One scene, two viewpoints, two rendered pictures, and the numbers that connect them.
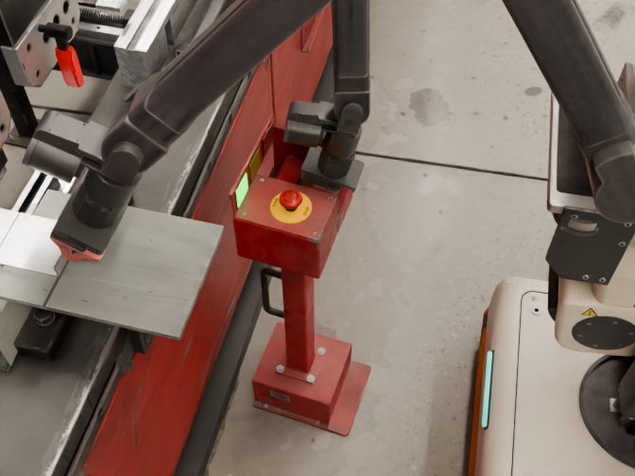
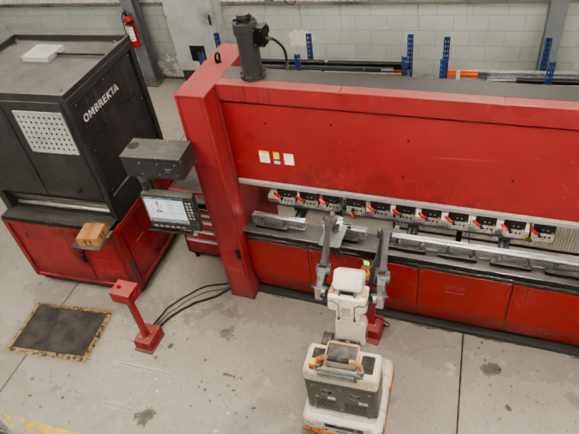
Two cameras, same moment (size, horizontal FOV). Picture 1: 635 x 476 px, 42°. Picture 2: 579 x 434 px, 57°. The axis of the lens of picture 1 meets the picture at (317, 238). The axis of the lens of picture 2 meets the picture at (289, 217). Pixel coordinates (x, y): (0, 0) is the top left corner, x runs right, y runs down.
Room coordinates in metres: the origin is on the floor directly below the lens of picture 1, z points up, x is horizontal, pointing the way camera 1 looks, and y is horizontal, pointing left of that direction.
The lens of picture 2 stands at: (0.92, -2.94, 4.18)
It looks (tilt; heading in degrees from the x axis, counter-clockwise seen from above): 42 degrees down; 101
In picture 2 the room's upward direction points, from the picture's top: 9 degrees counter-clockwise
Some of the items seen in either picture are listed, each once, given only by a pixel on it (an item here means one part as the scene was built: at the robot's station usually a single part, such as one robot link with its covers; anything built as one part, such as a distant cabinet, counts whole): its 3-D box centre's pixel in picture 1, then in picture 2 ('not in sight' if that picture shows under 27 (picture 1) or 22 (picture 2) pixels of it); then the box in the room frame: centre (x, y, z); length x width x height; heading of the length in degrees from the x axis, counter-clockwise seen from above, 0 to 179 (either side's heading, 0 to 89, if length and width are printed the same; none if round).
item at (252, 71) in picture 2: not in sight; (258, 44); (0.18, 0.68, 2.53); 0.33 x 0.25 x 0.47; 166
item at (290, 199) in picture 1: (290, 202); not in sight; (0.89, 0.05, 0.79); 0.04 x 0.04 x 0.04
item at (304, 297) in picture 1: (299, 302); (371, 302); (0.94, 0.04, 0.39); 0.05 x 0.05 x 0.54; 71
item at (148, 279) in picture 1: (110, 260); (333, 235); (0.63, 0.28, 1.00); 0.26 x 0.18 x 0.01; 76
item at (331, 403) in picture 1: (313, 376); (370, 328); (0.93, 0.01, 0.06); 0.25 x 0.20 x 0.12; 71
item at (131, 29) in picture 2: not in sight; (129, 28); (-2.63, 4.87, 1.04); 0.18 x 0.17 x 0.56; 169
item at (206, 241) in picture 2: not in sight; (211, 214); (-0.70, 1.13, 0.50); 0.50 x 0.50 x 1.00; 76
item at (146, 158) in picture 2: not in sight; (169, 191); (-0.66, 0.29, 1.53); 0.51 x 0.25 x 0.85; 170
